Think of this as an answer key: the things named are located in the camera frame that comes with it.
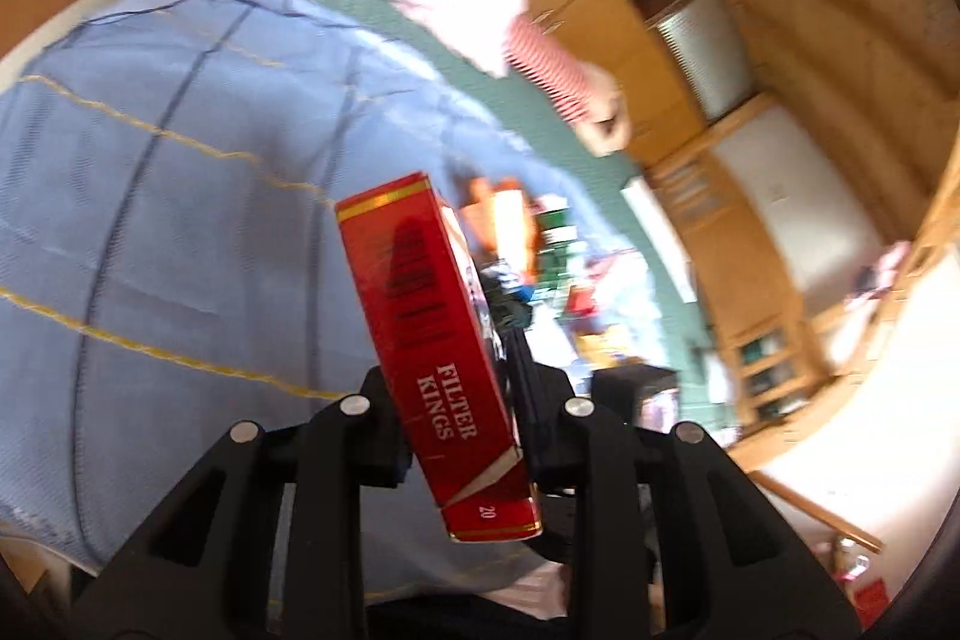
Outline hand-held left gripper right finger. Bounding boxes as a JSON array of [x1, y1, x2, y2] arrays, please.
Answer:
[[511, 326, 863, 640]]

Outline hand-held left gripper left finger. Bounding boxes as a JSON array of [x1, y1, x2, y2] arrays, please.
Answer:
[[71, 368, 413, 640]]

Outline red cigarette box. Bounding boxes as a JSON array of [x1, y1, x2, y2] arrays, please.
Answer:
[[334, 171, 545, 543]]

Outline green and white box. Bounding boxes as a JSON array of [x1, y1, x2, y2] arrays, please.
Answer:
[[536, 197, 590, 307]]

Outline orange snack packet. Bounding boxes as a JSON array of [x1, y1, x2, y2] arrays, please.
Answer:
[[456, 175, 542, 283]]

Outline white bedside board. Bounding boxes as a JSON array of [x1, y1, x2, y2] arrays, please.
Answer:
[[621, 177, 700, 305]]

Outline blue checked blanket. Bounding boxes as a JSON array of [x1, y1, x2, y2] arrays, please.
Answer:
[[0, 0, 706, 600]]

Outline plush doll with striped legs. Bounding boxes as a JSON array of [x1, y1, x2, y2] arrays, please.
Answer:
[[501, 14, 632, 157]]

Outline wooden wardrobe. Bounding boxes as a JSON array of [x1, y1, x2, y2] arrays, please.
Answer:
[[491, 0, 758, 169]]

